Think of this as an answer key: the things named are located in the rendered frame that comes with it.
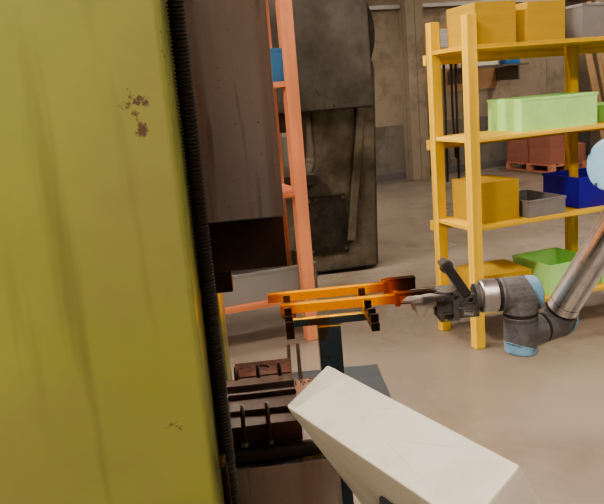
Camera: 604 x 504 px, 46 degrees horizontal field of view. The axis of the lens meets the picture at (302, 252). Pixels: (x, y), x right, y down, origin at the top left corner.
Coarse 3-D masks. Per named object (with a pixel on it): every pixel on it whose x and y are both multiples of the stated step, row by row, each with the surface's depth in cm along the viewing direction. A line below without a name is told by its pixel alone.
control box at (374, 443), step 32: (320, 384) 94; (352, 384) 90; (320, 416) 89; (352, 416) 86; (384, 416) 83; (416, 416) 80; (320, 448) 97; (352, 448) 81; (384, 448) 79; (416, 448) 76; (448, 448) 74; (480, 448) 72; (352, 480) 95; (384, 480) 79; (416, 480) 73; (448, 480) 71; (480, 480) 69; (512, 480) 68
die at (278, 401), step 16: (240, 384) 144; (240, 400) 139; (256, 400) 138; (272, 400) 137; (288, 400) 137; (256, 416) 133; (272, 416) 133; (288, 416) 132; (240, 432) 130; (256, 432) 130; (272, 432) 130; (288, 432) 131
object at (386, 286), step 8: (384, 280) 203; (392, 280) 201; (400, 280) 202; (408, 280) 202; (320, 288) 202; (328, 288) 201; (336, 288) 201; (344, 288) 201; (352, 288) 201; (368, 288) 201; (376, 288) 201; (384, 288) 201; (392, 288) 202; (400, 288) 203; (408, 288) 203; (272, 296) 199; (280, 296) 200; (296, 296) 200; (304, 296) 200; (312, 296) 200; (320, 296) 201; (328, 296) 201
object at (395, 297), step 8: (360, 296) 191; (368, 296) 191; (376, 296) 190; (384, 296) 189; (392, 296) 189; (400, 296) 190; (280, 304) 190; (288, 304) 189; (296, 304) 189; (304, 304) 188; (312, 304) 188; (320, 304) 188; (328, 304) 189; (336, 304) 189; (344, 304) 189; (352, 304) 189; (360, 304) 189; (376, 304) 189; (384, 304) 190; (400, 304) 189; (296, 312) 189
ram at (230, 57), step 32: (192, 0) 109; (224, 0) 109; (256, 0) 110; (192, 32) 110; (224, 32) 110; (256, 32) 111; (192, 64) 111; (224, 64) 111; (256, 64) 112; (224, 96) 112; (256, 96) 113; (224, 128) 113; (256, 128) 114; (224, 160) 114; (256, 160) 115; (224, 192) 115; (256, 192) 116
